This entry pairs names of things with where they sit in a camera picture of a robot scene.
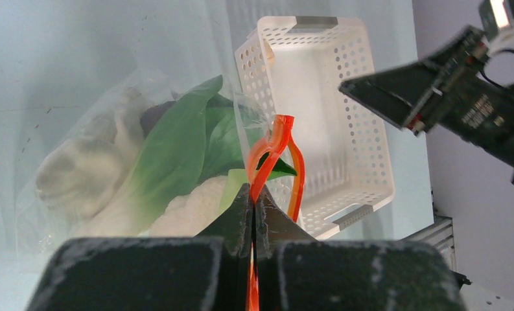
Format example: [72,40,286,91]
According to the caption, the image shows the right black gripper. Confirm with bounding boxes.
[338,26,514,184]

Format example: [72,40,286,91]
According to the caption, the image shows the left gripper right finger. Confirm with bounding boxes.
[254,185,316,260]

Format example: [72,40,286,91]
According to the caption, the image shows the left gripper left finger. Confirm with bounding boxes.
[196,183,253,258]

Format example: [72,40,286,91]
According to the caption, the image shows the green bok choy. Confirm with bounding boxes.
[123,75,298,235]

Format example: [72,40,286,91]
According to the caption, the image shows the clear zip top bag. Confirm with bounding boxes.
[17,75,299,310]

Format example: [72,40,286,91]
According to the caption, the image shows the white plastic basket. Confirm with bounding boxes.
[236,16,395,240]

